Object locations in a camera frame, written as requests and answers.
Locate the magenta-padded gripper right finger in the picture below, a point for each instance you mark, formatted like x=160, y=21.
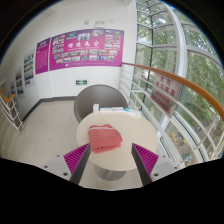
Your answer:
x=162, y=166

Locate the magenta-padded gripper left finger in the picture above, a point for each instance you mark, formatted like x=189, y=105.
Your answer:
x=61, y=166

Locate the salmon pink towel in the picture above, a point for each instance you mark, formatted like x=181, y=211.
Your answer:
x=105, y=138

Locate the blue and white box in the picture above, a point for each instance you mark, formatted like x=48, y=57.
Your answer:
x=133, y=112

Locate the small upright white box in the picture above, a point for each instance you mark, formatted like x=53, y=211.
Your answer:
x=96, y=108

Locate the white stair railing orange handrail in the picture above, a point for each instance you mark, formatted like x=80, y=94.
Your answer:
x=11, y=115

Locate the flat white box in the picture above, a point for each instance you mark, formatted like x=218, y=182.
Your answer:
x=106, y=109
x=118, y=109

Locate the red-lettered warning sign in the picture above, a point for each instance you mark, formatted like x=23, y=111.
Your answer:
x=166, y=93

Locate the grey round-backed chair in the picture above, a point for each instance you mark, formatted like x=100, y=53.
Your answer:
x=100, y=96

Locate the green exit sign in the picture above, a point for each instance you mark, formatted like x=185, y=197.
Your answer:
x=81, y=82

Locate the white railing with orange handrail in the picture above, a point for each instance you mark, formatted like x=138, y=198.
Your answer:
x=156, y=70

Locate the narrow magenta text poster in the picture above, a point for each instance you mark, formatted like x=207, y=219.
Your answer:
x=42, y=56

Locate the large magenta photo poster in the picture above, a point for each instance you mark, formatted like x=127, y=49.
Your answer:
x=86, y=50

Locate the white photo wall poster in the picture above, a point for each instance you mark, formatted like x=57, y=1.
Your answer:
x=19, y=83
x=12, y=90
x=29, y=68

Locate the white-framed glass window wall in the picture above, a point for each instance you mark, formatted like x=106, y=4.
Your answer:
x=200, y=66

